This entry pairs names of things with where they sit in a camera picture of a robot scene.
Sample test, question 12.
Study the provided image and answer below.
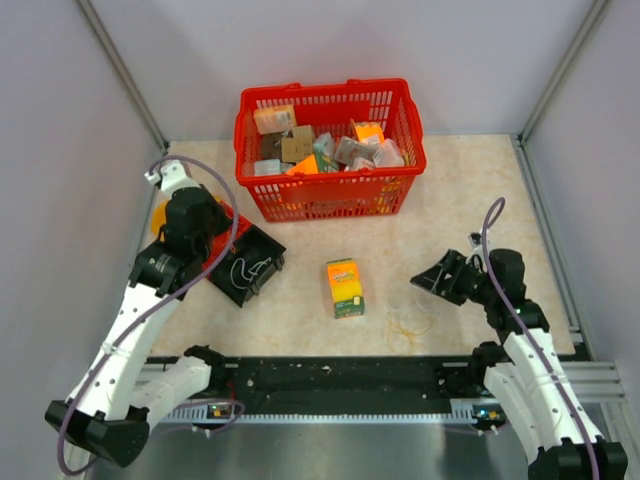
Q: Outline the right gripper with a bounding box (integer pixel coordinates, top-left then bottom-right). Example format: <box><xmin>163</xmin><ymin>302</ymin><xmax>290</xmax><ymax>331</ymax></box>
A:
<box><xmin>410</xmin><ymin>249</ymin><xmax>497</xmax><ymax>306</ymax></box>

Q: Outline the yellow cable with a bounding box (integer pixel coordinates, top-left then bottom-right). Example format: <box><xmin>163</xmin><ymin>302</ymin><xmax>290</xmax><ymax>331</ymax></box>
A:
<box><xmin>385</xmin><ymin>312</ymin><xmax>434</xmax><ymax>357</ymax></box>

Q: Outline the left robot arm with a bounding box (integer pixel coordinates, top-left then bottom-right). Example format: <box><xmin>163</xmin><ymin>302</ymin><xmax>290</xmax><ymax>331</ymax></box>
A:
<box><xmin>45</xmin><ymin>183</ymin><xmax>240</xmax><ymax>477</ymax></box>

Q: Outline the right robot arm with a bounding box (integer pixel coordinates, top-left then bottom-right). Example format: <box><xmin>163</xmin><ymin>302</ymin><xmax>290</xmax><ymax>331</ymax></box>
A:
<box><xmin>410</xmin><ymin>249</ymin><xmax>628</xmax><ymax>479</ymax></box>

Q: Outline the red plastic bin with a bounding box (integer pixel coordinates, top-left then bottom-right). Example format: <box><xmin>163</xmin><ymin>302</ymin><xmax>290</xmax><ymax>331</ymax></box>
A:
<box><xmin>202</xmin><ymin>197</ymin><xmax>252</xmax><ymax>283</ymax></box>

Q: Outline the yellow plastic bin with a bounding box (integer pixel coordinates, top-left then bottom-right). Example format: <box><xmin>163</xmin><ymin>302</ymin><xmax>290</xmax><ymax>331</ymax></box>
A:
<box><xmin>150</xmin><ymin>200</ymin><xmax>168</xmax><ymax>236</ymax></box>

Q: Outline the black plastic bin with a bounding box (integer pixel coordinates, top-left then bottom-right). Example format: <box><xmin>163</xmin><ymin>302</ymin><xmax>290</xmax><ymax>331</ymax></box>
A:
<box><xmin>212</xmin><ymin>225</ymin><xmax>286</xmax><ymax>307</ymax></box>

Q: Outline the sponge daddy package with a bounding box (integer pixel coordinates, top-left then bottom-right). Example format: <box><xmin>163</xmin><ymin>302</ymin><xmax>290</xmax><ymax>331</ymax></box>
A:
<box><xmin>326</xmin><ymin>258</ymin><xmax>365</xmax><ymax>319</ymax></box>

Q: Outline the brown cardboard box in basket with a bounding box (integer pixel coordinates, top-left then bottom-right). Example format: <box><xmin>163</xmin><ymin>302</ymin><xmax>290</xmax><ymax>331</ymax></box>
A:
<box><xmin>281</xmin><ymin>125</ymin><xmax>315</xmax><ymax>164</ymax></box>

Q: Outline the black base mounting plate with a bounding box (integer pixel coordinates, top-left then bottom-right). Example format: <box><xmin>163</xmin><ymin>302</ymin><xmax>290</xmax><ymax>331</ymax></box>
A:
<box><xmin>194</xmin><ymin>356</ymin><xmax>490</xmax><ymax>416</ymax></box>

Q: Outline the orange box in basket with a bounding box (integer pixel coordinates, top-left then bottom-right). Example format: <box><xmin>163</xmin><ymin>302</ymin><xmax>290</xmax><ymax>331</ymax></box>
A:
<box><xmin>253</xmin><ymin>105</ymin><xmax>297</xmax><ymax>135</ymax></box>

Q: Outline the clear packet in basket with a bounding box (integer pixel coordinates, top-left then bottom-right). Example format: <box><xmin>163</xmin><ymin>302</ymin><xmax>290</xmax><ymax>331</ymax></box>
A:
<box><xmin>333</xmin><ymin>136</ymin><xmax>377</xmax><ymax>167</ymax></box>

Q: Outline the red plastic shopping basket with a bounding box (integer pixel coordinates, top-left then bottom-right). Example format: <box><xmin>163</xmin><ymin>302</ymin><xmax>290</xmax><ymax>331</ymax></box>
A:
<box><xmin>234</xmin><ymin>78</ymin><xmax>427</xmax><ymax>222</ymax></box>

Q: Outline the orange sponge pack in basket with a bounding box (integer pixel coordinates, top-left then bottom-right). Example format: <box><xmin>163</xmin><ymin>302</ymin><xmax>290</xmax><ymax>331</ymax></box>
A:
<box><xmin>351</xmin><ymin>121</ymin><xmax>385</xmax><ymax>147</ymax></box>

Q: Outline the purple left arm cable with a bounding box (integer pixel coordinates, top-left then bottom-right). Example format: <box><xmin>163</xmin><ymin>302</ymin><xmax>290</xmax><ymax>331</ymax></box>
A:
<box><xmin>55</xmin><ymin>154</ymin><xmax>246</xmax><ymax>476</ymax></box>

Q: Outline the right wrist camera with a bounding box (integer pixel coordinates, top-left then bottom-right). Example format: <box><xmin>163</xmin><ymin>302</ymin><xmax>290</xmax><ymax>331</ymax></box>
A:
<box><xmin>468</xmin><ymin>232</ymin><xmax>491</xmax><ymax>258</ymax></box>

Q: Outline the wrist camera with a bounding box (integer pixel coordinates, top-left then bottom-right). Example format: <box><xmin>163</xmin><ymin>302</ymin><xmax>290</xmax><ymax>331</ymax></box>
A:
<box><xmin>145</xmin><ymin>160</ymin><xmax>199</xmax><ymax>198</ymax></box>
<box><xmin>468</xmin><ymin>232</ymin><xmax>491</xmax><ymax>258</ymax></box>

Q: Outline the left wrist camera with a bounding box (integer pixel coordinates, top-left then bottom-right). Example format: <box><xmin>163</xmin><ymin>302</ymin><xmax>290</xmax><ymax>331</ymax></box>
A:
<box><xmin>145</xmin><ymin>160</ymin><xmax>199</xmax><ymax>198</ymax></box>

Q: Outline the aluminium frame rail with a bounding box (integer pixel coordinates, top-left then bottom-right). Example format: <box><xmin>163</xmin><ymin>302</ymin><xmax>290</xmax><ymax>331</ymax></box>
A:
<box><xmin>139</xmin><ymin>362</ymin><xmax>624</xmax><ymax>426</ymax></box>

